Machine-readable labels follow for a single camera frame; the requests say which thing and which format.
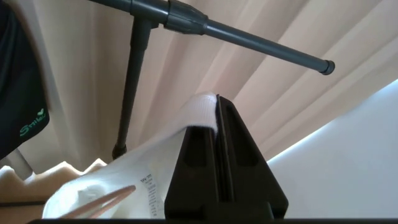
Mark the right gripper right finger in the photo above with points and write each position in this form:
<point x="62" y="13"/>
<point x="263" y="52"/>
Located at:
<point x="258" y="186"/>

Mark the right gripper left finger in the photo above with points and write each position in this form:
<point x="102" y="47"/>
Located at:
<point x="189" y="186"/>

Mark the white garment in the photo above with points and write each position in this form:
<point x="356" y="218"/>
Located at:
<point x="199" y="109"/>

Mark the pink clothes hanger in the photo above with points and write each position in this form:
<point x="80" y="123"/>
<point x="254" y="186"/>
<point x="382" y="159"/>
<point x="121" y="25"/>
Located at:
<point x="109" y="197"/>

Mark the black shorts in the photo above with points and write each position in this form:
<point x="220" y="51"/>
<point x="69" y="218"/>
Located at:
<point x="18" y="93"/>

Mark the black clothes rack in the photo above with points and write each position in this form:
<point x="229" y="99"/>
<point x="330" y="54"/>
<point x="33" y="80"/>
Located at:
<point x="183" y="20"/>

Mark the beige curtain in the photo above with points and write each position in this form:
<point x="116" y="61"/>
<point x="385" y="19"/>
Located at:
<point x="280" y="18"/>

